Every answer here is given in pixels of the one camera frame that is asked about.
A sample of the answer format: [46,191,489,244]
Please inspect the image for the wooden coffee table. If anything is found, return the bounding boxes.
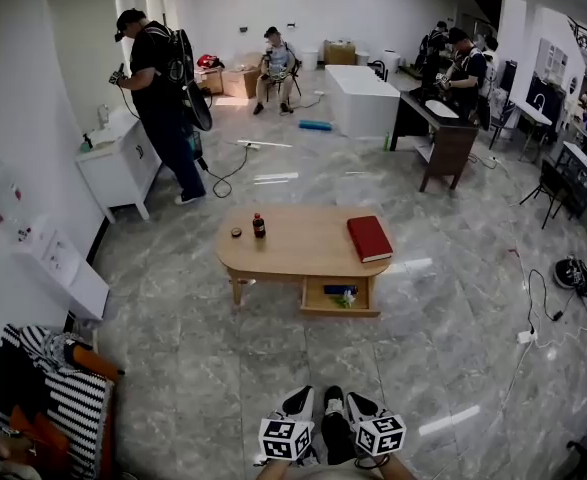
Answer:
[215,205,397,310]

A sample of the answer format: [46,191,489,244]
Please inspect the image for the person's black trousers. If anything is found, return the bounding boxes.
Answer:
[320,411,362,467]

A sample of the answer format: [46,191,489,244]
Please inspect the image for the black frame table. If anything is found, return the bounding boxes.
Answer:
[554,140,587,220]

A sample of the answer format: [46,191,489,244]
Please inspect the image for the wooden drawer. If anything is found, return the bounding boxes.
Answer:
[300,275,382,318]

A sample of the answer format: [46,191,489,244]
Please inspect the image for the person's left forearm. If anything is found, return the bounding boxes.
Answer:
[255,460,303,480]

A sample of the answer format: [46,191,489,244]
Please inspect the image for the green artificial plant sprig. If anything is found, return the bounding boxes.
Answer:
[329,290,358,310]

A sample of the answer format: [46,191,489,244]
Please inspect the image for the person's right forearm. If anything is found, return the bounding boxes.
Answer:
[374,453,418,480]

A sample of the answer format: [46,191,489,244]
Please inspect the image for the black metal chair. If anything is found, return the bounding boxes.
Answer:
[518,159,573,231]

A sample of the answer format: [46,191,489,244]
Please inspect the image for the red hardcover book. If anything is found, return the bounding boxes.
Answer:
[346,215,394,264]

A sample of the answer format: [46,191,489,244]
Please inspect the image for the black white headset device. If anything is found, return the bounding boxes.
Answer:
[552,254,587,298]

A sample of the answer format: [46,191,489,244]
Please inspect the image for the white sink cabinet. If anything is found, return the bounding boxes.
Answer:
[75,112,165,224]

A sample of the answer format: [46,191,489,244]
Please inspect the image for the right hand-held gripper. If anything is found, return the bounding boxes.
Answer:
[346,391,408,459]

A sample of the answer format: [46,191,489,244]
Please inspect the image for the striped black white cloth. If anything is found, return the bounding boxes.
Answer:
[0,323,115,480]

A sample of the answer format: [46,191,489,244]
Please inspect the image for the person's black shoe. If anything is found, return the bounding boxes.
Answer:
[322,385,347,417]

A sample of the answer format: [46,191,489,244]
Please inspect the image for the white rectangular counter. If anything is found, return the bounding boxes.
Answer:
[324,64,402,140]

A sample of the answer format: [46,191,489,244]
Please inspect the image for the dark wooden vanity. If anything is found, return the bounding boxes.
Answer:
[389,85,480,193]

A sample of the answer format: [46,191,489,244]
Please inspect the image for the cardboard box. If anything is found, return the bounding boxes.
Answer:
[322,40,357,66]
[221,65,263,101]

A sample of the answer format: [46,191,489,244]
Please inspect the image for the black backpack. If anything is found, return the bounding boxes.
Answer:
[165,25,214,133]

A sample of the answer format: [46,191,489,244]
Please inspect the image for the orange chair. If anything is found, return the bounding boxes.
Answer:
[7,342,126,480]

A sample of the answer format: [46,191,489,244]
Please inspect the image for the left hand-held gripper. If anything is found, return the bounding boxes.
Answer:
[257,385,319,465]

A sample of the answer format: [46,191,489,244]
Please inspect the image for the white wall shelf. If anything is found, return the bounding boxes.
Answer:
[10,215,111,322]

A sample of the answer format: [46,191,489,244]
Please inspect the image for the black folding chair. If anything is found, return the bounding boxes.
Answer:
[264,50,304,105]

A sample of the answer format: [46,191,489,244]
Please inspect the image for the white table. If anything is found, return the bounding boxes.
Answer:
[509,98,555,163]

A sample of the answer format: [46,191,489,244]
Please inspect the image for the black cable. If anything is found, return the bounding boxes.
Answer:
[525,267,587,323]
[198,145,250,200]

